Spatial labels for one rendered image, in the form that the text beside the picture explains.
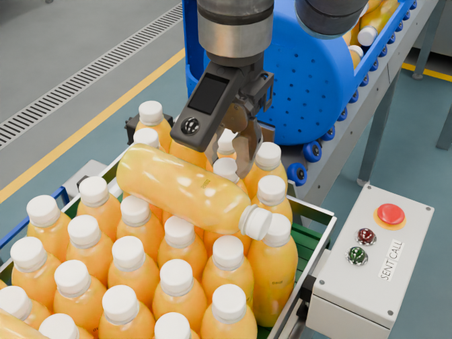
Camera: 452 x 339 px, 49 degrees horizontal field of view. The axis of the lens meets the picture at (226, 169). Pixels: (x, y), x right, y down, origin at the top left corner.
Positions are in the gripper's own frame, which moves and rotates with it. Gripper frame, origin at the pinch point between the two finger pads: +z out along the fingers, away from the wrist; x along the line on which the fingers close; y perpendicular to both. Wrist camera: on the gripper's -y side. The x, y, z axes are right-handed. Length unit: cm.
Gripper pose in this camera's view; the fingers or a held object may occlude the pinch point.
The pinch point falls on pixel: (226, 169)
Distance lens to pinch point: 74.5
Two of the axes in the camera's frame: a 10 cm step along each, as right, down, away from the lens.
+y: 4.9, -6.0, 6.3
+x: -8.7, -3.4, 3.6
